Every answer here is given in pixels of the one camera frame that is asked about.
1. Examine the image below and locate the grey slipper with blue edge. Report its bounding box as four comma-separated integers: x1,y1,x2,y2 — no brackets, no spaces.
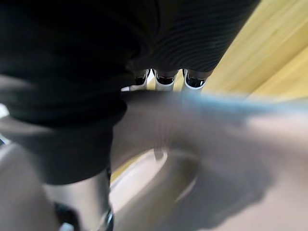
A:
0,90,308,231

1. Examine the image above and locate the right robot hand black cloth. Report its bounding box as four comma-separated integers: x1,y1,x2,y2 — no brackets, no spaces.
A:
0,0,262,231

